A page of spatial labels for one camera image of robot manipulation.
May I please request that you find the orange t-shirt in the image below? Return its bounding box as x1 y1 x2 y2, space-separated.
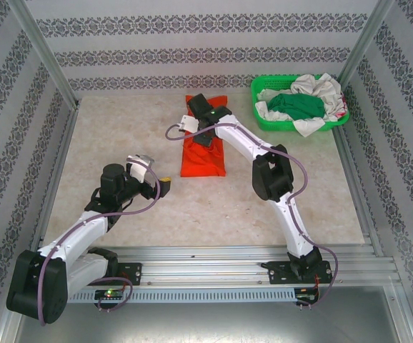
179 94 229 179

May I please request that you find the green plastic basket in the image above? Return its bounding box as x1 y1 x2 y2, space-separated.
250 74 350 132

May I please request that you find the green t-shirt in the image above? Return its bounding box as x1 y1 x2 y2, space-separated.
267 92 326 121

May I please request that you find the plain off-white t-shirt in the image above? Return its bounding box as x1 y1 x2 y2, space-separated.
255 74 327 139

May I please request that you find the white t-shirt with red print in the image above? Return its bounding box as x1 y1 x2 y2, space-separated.
312 73 347 124

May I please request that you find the metal sheet shelf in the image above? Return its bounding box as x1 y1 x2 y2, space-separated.
0 285 413 343

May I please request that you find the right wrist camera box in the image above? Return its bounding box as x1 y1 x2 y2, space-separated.
179 114 200 132

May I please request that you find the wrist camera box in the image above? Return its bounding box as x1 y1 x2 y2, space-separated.
179 114 200 132
126 154 154 182

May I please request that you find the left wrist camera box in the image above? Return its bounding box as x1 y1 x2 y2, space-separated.
126 154 154 182

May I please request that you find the aluminium side rail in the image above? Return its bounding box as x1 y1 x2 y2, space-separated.
26 106 81 262
329 117 386 257

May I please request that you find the aluminium mounting rail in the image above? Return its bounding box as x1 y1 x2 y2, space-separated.
11 244 402 287

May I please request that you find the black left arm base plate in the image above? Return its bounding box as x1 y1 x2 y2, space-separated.
111 262 143 287

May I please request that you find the slotted grey cable duct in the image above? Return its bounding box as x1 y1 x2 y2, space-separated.
66 288 297 304

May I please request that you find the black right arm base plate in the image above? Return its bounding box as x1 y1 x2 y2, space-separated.
267 259 334 286

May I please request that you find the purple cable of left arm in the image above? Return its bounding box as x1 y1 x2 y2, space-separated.
38 166 163 327

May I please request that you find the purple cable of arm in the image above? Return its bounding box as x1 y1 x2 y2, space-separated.
38 166 163 327
166 123 338 309

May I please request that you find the aluminium frame post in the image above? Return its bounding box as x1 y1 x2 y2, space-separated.
326 0 395 104
5 0 81 110

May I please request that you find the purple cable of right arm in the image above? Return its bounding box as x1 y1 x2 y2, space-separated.
166 123 338 309

